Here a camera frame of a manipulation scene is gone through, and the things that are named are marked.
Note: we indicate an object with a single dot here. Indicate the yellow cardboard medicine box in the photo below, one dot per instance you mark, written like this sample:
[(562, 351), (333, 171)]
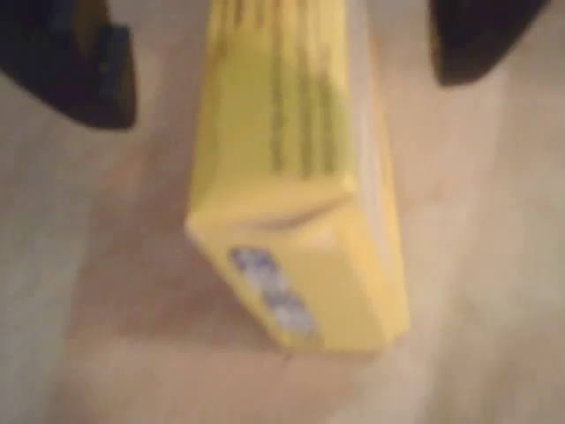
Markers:
[(287, 176)]

